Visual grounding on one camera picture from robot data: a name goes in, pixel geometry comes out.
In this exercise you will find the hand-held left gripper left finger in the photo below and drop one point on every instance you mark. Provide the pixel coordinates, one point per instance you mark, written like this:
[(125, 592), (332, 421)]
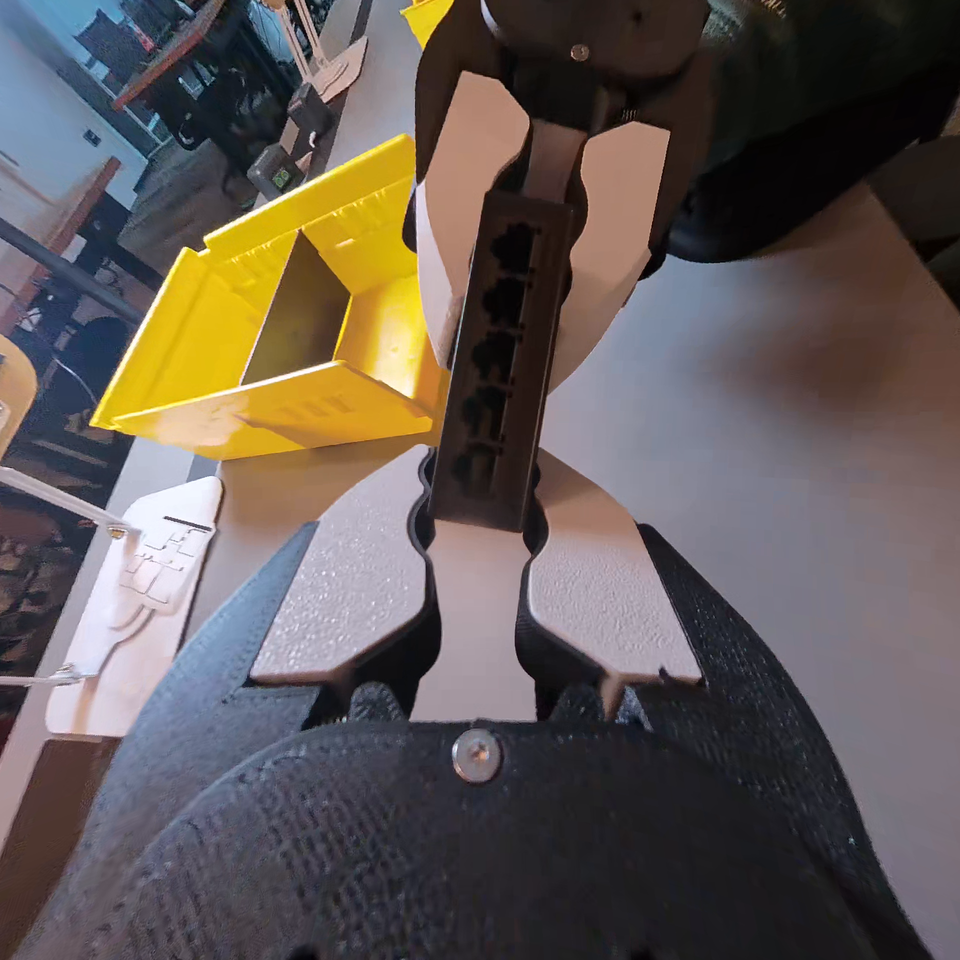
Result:
[(360, 570)]

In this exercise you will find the round wooden table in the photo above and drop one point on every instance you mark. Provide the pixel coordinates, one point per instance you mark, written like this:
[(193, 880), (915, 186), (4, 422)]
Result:
[(15, 390)]

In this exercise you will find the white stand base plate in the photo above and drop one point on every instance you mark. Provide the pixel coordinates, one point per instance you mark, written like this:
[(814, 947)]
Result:
[(127, 615), (334, 71)]

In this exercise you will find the black network switch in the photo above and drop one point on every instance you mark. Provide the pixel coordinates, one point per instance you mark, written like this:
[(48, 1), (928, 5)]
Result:
[(517, 360)]

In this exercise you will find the wooden background desk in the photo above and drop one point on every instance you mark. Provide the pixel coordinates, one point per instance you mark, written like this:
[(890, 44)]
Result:
[(169, 52)]

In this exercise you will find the yellow plastic bin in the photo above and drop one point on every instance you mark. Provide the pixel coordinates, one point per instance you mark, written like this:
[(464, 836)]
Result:
[(195, 330), (424, 19)]

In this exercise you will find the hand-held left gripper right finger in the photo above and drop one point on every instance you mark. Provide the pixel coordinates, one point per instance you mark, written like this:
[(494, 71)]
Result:
[(600, 585)]

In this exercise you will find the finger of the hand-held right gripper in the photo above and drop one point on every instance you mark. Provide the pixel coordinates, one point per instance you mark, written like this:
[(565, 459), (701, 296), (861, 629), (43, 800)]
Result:
[(619, 210), (480, 142)]

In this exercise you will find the black battery pack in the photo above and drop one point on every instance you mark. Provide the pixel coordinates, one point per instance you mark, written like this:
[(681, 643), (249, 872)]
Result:
[(311, 112), (274, 172)]

